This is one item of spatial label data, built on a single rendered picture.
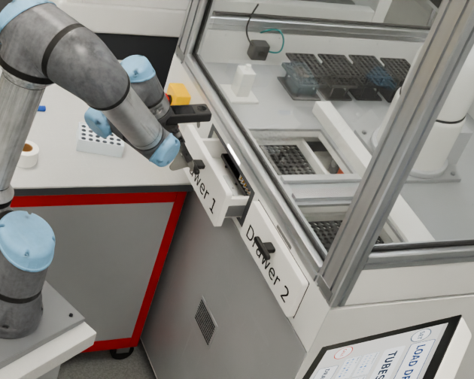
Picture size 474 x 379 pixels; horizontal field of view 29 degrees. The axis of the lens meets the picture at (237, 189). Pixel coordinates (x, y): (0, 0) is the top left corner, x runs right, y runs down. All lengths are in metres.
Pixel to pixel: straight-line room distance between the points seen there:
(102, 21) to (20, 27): 1.28
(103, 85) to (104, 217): 0.89
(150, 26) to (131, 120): 1.24
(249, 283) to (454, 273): 0.51
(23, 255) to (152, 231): 0.85
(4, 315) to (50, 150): 0.70
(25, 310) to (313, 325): 0.62
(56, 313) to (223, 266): 0.58
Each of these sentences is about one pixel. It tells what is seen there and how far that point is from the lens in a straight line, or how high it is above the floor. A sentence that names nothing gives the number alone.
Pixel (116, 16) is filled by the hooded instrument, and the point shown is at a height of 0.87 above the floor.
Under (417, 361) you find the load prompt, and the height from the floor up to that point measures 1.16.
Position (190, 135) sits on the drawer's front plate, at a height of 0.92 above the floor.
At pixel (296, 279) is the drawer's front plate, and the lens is 2.09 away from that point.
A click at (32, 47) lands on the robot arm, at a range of 1.71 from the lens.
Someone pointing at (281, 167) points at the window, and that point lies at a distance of 2.20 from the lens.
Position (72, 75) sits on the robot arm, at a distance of 1.67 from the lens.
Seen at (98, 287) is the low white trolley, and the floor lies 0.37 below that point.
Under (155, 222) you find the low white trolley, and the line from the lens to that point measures 2.60.
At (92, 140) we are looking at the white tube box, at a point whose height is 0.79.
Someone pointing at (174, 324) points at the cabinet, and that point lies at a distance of 2.76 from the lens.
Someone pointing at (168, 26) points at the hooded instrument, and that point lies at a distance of 3.07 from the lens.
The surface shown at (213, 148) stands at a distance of 2.49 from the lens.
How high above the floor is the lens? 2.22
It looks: 35 degrees down
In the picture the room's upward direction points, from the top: 20 degrees clockwise
